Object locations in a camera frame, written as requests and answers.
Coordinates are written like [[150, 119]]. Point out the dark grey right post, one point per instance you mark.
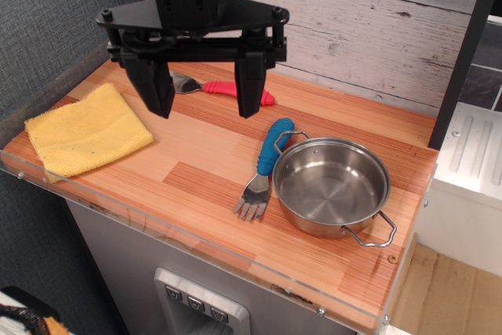
[[465, 56]]

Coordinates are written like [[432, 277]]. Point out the clear acrylic edge guard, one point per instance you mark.
[[193, 210]]

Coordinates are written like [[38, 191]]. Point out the yellow cloth napkin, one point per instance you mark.
[[86, 135]]

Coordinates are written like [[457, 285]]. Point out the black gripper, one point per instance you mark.
[[147, 31]]

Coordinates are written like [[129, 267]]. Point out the orange object at corner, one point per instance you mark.
[[18, 320]]

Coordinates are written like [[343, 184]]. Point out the white toy sink unit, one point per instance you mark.
[[461, 214]]

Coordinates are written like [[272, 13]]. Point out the blue handled fork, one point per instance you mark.
[[253, 200]]

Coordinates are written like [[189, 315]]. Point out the grey dispenser button panel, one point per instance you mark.
[[193, 309]]

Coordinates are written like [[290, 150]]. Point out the red handled spoon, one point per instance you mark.
[[185, 84]]

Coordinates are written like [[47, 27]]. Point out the small steel pot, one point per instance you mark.
[[332, 188]]

